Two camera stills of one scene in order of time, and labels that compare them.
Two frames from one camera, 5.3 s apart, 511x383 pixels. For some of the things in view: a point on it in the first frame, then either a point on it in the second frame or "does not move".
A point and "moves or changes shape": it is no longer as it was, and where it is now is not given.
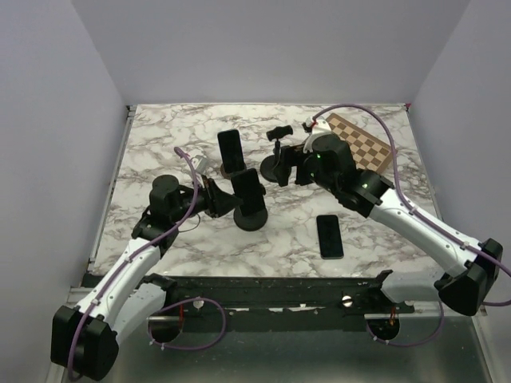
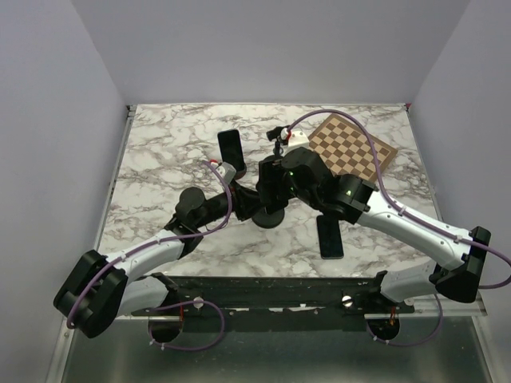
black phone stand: x=251 y=223 moves or changes shape
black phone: x=330 y=236 does not move
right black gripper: x=292 y=155 -> x=271 y=171
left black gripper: x=218 y=202 -> x=244 y=203
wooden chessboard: x=370 y=152 does not move
